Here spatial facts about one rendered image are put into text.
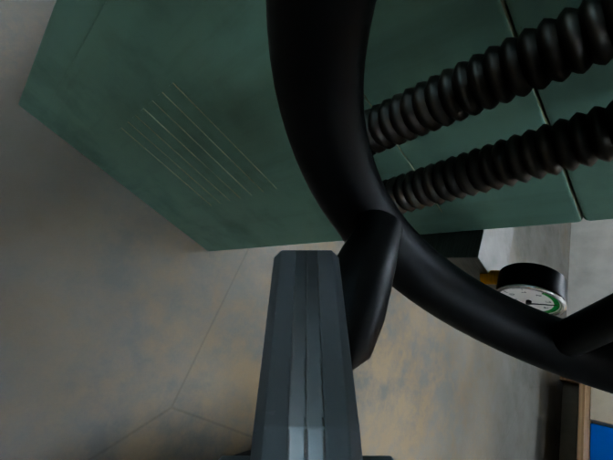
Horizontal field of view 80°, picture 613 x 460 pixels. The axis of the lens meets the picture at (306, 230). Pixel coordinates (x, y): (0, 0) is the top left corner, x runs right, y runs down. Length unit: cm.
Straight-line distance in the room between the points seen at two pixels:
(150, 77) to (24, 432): 61
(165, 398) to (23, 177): 50
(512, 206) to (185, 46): 36
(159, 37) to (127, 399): 66
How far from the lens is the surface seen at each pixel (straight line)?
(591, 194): 40
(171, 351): 87
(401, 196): 23
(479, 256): 44
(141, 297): 83
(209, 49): 41
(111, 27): 48
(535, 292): 42
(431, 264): 18
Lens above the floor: 78
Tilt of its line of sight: 46 degrees down
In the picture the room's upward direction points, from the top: 83 degrees clockwise
